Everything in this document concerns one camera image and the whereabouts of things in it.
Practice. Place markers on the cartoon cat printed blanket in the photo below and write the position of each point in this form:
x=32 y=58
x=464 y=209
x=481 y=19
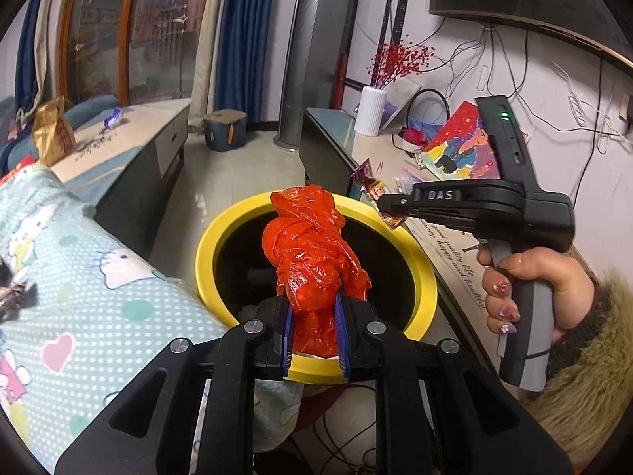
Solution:
x=99 y=316

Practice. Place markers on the colourful figure painting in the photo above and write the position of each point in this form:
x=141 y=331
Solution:
x=460 y=148

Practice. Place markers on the narrow blue curtain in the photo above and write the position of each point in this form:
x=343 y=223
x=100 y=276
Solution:
x=29 y=44

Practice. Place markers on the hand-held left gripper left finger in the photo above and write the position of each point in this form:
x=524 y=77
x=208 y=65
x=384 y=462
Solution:
x=286 y=331

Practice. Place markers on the purple and orange snack wrapper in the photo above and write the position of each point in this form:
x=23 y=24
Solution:
x=381 y=193

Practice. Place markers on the red plastic bag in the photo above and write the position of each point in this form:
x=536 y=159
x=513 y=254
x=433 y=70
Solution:
x=316 y=252

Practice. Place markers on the blue sofa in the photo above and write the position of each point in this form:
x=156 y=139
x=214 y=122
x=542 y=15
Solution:
x=89 y=109

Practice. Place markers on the yellow rimmed trash bin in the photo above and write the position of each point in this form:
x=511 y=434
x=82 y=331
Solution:
x=217 y=252

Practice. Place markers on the grey tower air conditioner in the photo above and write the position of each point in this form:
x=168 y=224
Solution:
x=316 y=59

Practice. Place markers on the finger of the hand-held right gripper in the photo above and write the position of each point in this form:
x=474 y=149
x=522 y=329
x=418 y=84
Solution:
x=445 y=195
x=460 y=225

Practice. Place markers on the red berry branches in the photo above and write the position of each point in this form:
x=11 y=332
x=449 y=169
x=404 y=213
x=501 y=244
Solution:
x=400 y=62

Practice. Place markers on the white canvas board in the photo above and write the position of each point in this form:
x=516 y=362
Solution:
x=398 y=104

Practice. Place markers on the red printed blanket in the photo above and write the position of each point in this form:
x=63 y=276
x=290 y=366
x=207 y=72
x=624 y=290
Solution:
x=17 y=170

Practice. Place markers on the blue storage stool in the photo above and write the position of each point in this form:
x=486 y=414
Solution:
x=225 y=131

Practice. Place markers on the person's right hand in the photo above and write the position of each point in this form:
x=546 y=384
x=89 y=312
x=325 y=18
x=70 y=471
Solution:
x=559 y=282

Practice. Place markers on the wide blue curtain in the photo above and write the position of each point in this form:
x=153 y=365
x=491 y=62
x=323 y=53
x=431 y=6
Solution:
x=235 y=44

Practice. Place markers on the wide beige curtain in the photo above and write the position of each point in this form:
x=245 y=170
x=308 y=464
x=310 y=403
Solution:
x=207 y=44

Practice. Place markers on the grey television cabinet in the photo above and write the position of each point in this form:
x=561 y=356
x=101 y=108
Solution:
x=336 y=153

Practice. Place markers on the person's right forearm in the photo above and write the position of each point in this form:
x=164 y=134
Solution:
x=593 y=381

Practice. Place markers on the brown paper bag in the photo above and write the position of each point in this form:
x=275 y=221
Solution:
x=53 y=133

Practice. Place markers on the white power strip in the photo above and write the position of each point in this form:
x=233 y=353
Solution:
x=578 y=108

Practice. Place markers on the wooden framed glass door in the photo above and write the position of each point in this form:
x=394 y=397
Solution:
x=128 y=34

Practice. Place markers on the narrow beige curtain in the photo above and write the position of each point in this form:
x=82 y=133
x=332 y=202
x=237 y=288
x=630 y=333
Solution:
x=49 y=39

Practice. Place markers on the grey coffee table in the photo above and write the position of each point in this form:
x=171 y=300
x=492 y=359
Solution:
x=138 y=148

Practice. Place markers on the white ribbed vase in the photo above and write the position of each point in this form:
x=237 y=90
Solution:
x=370 y=111

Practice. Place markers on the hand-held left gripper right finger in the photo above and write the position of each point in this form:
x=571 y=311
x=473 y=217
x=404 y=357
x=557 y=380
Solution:
x=342 y=331

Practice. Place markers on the blue and white snack packet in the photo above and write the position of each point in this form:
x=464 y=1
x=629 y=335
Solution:
x=112 y=117

